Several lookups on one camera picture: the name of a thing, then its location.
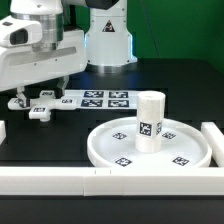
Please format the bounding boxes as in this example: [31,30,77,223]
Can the white left fence bar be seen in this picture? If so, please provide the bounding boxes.
[0,121,6,145]

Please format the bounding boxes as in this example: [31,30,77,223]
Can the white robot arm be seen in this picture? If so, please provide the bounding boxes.
[0,0,137,108]

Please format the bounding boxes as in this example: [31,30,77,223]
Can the white front fence bar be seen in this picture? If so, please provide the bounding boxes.
[0,167,224,196]

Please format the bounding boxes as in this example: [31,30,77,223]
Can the white round table top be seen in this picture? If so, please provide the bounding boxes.
[87,117,212,169]

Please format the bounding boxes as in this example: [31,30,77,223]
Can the white cross-shaped table base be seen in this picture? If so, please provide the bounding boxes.
[8,90,78,122]

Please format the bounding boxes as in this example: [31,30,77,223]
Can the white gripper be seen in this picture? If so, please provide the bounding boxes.
[0,16,87,108]

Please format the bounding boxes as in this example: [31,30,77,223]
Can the white marker sheet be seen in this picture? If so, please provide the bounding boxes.
[64,90,138,109]

